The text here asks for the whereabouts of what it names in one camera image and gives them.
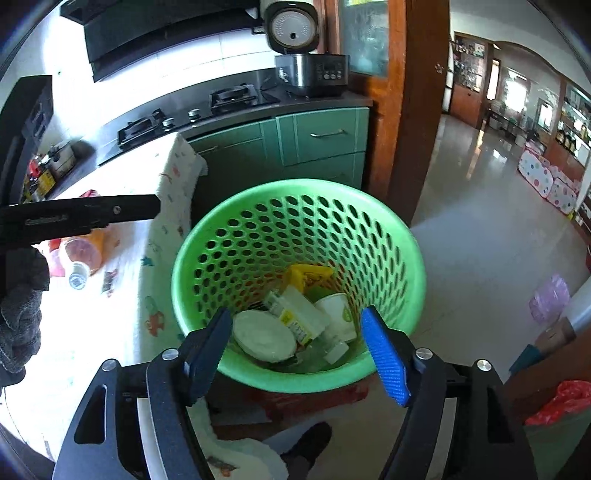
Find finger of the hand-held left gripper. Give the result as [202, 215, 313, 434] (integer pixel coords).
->
[0, 194, 161, 250]

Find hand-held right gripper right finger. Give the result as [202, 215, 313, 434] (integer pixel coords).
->
[360, 305, 539, 480]

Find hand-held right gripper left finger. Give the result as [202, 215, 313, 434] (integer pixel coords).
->
[52, 307, 234, 480]

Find clear plastic bottle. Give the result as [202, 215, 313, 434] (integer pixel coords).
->
[295, 340, 350, 372]

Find white plastic lid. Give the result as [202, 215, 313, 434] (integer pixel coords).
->
[232, 309, 297, 363]

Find white paper cup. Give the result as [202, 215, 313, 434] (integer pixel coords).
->
[314, 293, 358, 342]

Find white carton yellow label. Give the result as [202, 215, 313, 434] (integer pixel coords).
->
[263, 286, 331, 347]

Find yellow snack packet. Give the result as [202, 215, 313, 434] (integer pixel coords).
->
[283, 264, 333, 294]

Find green plastic wastebasket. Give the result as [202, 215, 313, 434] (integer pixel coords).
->
[171, 179, 428, 394]

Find person's left hand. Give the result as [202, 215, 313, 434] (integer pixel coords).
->
[0, 244, 51, 386]

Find orange label plastic bottle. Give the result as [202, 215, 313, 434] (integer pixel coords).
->
[59, 228, 108, 291]

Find metal pot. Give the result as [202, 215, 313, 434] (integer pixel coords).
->
[48, 141, 77, 178]

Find cluster of condiment bottles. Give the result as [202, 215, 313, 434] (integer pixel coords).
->
[21, 154, 58, 204]

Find red stool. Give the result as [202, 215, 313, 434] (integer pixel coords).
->
[240, 383, 370, 421]

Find white printed tablecloth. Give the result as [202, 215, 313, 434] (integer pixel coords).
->
[0, 131, 289, 480]

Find person's black shoe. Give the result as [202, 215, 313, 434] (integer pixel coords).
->
[281, 421, 333, 480]

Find black gas stove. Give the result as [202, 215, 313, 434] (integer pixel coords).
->
[97, 83, 281, 167]

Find black range hood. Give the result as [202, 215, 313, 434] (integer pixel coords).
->
[60, 0, 259, 83]

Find brown cardboard box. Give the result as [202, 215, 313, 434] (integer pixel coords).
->
[508, 318, 578, 416]

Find red plastic bag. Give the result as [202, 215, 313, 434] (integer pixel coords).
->
[524, 379, 591, 428]

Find green bin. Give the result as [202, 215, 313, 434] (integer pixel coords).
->
[524, 406, 591, 480]

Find green kitchen cabinets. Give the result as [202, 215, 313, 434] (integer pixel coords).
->
[187, 107, 372, 217]

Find wooden glass door cabinet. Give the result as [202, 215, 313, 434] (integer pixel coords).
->
[323, 0, 451, 227]

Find dotted playpen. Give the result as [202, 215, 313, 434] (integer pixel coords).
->
[517, 141, 580, 215]

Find black rice cooker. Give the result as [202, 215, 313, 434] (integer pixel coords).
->
[260, 0, 350, 99]

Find wooden display cabinet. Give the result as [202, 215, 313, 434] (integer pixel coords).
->
[450, 32, 492, 127]

